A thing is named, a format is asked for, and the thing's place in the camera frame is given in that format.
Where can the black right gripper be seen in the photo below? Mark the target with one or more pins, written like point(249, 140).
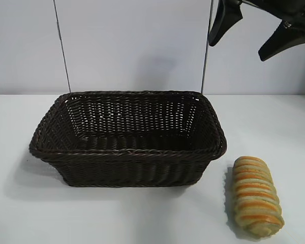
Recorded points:
point(289, 10)

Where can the long striped bread loaf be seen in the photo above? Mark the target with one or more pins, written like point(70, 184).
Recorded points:
point(255, 195)

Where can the dark brown wicker basket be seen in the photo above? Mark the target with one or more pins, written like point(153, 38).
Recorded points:
point(122, 165)

